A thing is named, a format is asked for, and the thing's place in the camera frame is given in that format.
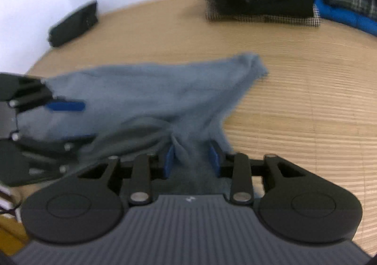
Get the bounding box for blue folded garment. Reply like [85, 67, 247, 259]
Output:
[314, 0, 376, 36]

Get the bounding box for grey fleece garment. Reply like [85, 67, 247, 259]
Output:
[19, 53, 268, 195]

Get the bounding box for houndstooth folded garment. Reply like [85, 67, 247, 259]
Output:
[206, 0, 321, 27]

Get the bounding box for black folded bag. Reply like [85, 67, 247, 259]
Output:
[48, 0, 98, 48]

